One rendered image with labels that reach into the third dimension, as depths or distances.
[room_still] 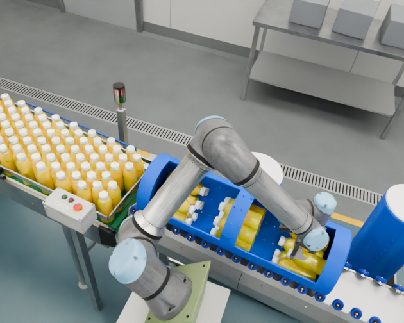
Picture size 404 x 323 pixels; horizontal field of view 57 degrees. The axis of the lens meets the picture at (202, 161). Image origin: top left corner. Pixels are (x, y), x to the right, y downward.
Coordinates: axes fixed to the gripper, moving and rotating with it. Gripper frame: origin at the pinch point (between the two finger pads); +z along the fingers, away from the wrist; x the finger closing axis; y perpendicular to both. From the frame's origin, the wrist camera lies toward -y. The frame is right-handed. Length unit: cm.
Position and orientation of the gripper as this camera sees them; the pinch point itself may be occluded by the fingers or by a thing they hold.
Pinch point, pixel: (292, 251)
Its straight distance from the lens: 157.9
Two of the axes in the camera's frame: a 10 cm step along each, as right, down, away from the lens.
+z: -1.0, 7.0, 7.1
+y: 8.9, 3.7, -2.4
